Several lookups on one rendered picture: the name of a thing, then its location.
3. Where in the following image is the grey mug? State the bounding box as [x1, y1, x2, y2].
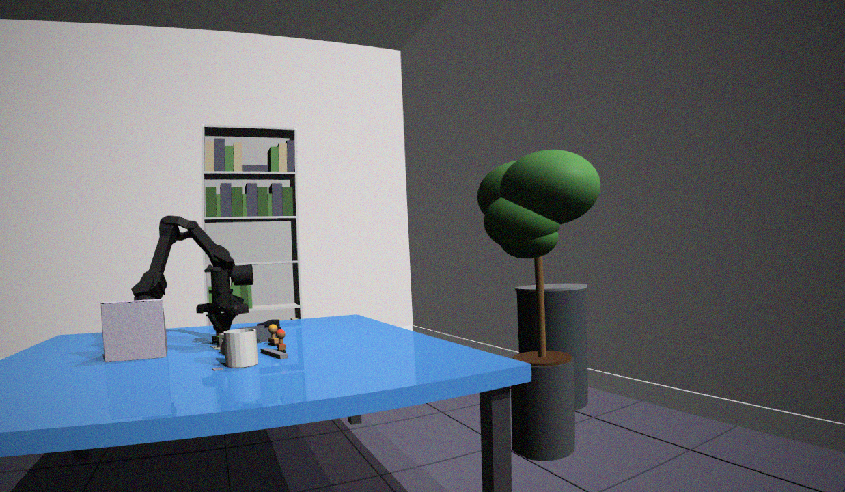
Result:
[219, 329, 258, 368]

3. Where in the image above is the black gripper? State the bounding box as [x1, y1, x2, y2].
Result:
[196, 286, 249, 334]

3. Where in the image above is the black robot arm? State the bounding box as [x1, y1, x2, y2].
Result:
[131, 215, 253, 301]

